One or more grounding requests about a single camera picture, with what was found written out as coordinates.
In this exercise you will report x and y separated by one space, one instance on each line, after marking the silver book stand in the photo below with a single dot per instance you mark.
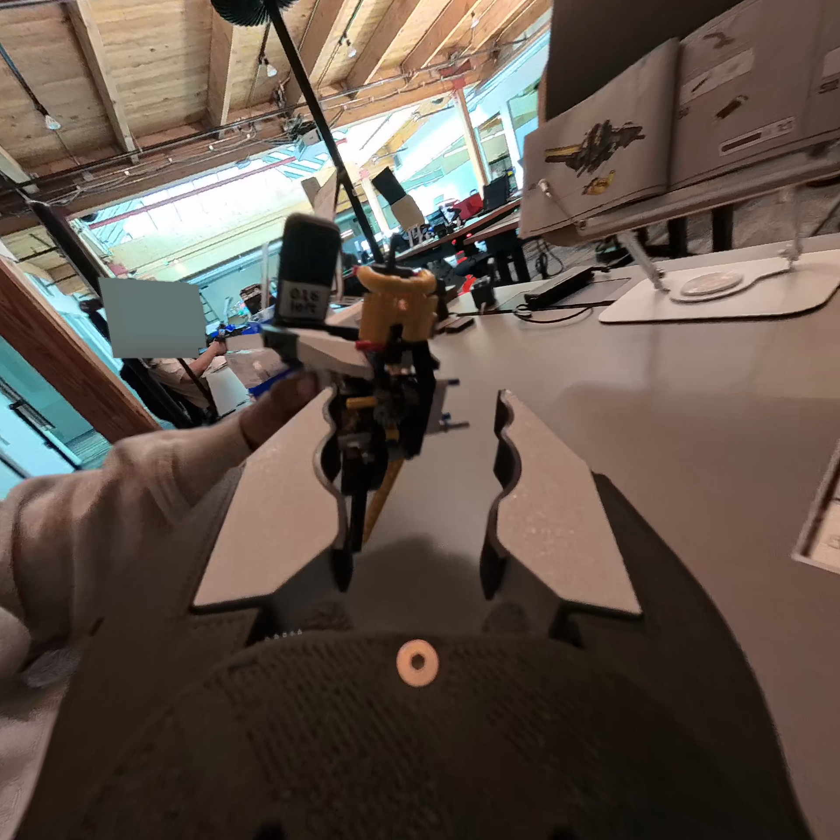
774 292

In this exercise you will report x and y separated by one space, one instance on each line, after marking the black charger dock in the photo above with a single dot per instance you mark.
484 290

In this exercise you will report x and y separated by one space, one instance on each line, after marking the black red battery pack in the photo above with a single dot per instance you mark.
456 325

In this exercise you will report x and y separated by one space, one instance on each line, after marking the black light stand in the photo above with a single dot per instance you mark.
308 92

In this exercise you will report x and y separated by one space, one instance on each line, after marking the person's left hand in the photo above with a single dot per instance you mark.
282 407

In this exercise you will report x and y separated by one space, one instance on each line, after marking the black power adapter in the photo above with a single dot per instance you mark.
559 285

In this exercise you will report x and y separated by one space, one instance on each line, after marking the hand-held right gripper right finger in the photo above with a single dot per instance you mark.
558 538

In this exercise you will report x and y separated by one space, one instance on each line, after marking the lego technic model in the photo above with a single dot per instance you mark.
400 302

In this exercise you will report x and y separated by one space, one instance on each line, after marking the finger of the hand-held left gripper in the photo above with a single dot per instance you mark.
334 354

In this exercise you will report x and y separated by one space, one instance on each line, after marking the lego instruction booklet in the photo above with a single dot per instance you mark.
623 118

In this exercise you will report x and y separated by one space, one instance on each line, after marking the person's left forearm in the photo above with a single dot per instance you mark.
111 512

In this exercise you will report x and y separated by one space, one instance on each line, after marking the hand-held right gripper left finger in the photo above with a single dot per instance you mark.
275 518

